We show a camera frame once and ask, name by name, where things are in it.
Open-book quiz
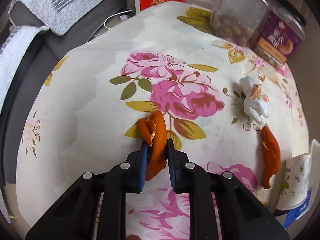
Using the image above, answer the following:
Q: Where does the blue cardboard box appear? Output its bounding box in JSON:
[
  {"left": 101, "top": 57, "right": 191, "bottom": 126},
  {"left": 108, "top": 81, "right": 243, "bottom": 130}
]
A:
[{"left": 283, "top": 139, "right": 319, "bottom": 229}]

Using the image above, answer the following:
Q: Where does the orange peel piece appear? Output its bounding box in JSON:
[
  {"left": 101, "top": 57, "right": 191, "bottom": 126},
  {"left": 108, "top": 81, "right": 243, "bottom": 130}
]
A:
[
  {"left": 260, "top": 125, "right": 281, "bottom": 190},
  {"left": 138, "top": 111, "right": 167, "bottom": 181}
]

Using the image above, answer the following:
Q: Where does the white tissue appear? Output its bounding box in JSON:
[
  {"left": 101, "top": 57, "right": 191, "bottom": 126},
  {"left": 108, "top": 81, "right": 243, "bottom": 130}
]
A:
[{"left": 239, "top": 75, "right": 269, "bottom": 126}]

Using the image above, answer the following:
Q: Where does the purple label nut jar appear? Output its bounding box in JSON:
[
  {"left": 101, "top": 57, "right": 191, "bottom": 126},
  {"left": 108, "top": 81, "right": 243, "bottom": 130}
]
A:
[{"left": 250, "top": 0, "right": 306, "bottom": 69}]

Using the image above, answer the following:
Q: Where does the clear jar black lid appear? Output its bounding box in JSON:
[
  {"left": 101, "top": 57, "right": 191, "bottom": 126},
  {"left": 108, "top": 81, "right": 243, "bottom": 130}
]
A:
[{"left": 209, "top": 0, "right": 269, "bottom": 47}]

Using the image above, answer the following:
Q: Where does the floral paper cup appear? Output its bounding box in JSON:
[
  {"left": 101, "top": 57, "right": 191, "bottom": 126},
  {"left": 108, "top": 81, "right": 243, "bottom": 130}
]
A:
[{"left": 276, "top": 154, "right": 312, "bottom": 211}]

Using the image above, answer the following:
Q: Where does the floral tablecloth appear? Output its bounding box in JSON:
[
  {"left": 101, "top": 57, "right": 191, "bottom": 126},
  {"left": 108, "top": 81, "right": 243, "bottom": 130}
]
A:
[{"left": 16, "top": 2, "right": 309, "bottom": 225}]

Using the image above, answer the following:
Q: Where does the white power cable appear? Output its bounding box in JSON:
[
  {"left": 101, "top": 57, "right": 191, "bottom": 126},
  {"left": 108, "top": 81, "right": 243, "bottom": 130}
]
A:
[{"left": 103, "top": 9, "right": 136, "bottom": 30}]

